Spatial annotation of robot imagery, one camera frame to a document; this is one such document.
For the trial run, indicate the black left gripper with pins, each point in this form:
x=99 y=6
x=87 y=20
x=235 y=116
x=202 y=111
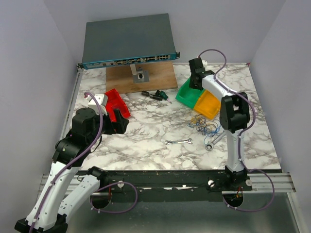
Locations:
x=118 y=127

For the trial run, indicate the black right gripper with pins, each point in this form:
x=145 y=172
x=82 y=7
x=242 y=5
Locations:
x=191 y=85

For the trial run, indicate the red plastic bin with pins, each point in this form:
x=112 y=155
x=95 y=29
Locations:
x=116 y=102

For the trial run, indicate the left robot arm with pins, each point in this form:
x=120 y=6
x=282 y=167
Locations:
x=53 y=209

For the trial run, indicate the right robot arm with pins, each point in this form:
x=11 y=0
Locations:
x=234 y=115

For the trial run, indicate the green plastic bin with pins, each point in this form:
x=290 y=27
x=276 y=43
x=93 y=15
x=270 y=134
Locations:
x=187 y=95

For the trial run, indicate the yellow plastic bin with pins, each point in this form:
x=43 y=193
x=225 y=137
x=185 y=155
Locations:
x=207 y=105

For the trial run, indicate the wooden board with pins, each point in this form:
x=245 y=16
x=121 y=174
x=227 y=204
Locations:
x=161 y=77

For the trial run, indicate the small black cylinder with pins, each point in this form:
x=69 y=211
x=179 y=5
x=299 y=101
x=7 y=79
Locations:
x=145 y=93

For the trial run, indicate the silver open-end wrench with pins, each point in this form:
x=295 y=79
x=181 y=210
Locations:
x=188 y=141

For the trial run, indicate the silver ratchet wrench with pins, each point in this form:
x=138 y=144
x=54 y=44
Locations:
x=210 y=145

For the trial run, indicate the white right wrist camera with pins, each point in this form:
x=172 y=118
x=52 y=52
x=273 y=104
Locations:
x=205 y=64

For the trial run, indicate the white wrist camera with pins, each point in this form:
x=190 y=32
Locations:
x=101 y=99
x=205 y=64

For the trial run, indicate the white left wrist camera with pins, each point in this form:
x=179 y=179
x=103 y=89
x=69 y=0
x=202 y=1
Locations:
x=101 y=99

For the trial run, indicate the green handled screwdriver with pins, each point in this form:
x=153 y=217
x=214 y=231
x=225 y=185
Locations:
x=162 y=95

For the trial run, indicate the black cylindrical tool handle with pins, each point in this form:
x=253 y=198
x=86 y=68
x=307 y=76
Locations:
x=155 y=97

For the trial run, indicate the grey metal bracket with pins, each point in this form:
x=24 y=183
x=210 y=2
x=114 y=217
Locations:
x=139 y=74

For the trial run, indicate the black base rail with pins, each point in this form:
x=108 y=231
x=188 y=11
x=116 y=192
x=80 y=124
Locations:
x=166 y=185

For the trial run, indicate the blue network switch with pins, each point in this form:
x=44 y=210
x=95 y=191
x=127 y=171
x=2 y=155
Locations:
x=128 y=41

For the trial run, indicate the aluminium frame rail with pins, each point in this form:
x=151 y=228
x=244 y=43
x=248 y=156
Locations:
x=258 y=183

